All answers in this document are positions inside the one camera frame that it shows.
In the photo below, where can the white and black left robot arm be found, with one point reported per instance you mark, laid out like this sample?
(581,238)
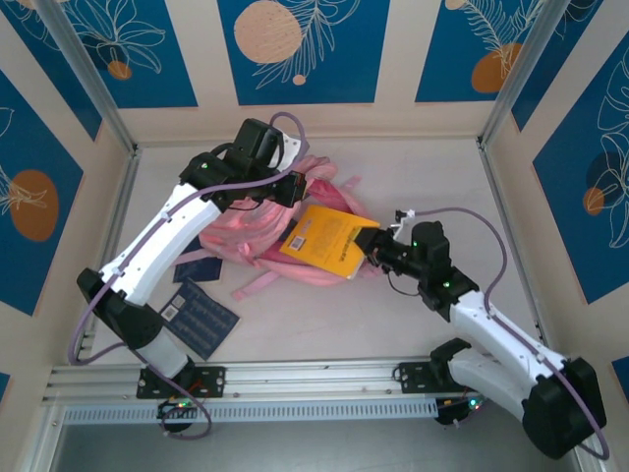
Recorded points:
(157,241)

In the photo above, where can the black controller board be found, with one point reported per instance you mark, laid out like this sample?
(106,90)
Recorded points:
(177,405)
(472,405)

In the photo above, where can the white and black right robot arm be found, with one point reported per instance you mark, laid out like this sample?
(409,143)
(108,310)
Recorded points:
(501,334)

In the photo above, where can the aluminium frame post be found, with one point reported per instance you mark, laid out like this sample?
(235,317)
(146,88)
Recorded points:
(521,74)
(88,74)

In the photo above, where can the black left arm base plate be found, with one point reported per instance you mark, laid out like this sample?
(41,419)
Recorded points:
(213,381)

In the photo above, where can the navy blue printed book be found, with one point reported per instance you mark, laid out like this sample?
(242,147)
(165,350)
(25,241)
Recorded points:
(206,319)

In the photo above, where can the blue floral wall panel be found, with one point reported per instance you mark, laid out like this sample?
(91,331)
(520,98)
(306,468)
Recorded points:
(565,221)
(550,78)
(59,83)
(172,74)
(344,59)
(49,147)
(442,59)

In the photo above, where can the pink backpack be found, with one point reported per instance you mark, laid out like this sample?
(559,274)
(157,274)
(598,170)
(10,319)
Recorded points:
(255,226)

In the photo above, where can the aluminium side rail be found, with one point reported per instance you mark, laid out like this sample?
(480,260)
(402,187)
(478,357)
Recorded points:
(499,196)
(118,216)

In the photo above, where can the yellow book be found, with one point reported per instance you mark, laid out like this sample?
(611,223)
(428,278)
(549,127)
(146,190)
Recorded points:
(324,241)

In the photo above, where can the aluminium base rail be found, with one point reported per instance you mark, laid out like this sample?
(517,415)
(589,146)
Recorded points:
(304,378)

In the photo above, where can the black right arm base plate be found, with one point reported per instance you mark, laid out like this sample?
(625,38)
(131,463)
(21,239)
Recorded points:
(410,376)

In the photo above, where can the plain dark navy booklet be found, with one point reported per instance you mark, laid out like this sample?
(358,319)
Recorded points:
(199,270)

